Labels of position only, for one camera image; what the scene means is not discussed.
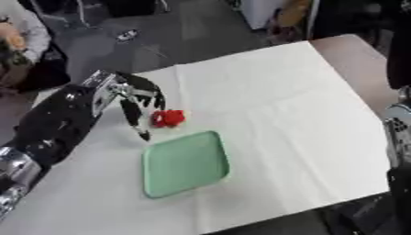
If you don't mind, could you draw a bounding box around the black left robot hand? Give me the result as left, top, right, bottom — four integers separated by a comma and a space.
107, 71, 167, 142

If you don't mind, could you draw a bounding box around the red toy block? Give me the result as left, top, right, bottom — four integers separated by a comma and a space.
148, 108, 188, 129

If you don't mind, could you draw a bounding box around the green square tray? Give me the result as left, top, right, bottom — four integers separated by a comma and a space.
139, 130, 233, 199

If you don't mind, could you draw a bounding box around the person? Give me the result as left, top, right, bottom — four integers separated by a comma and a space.
0, 0, 72, 95

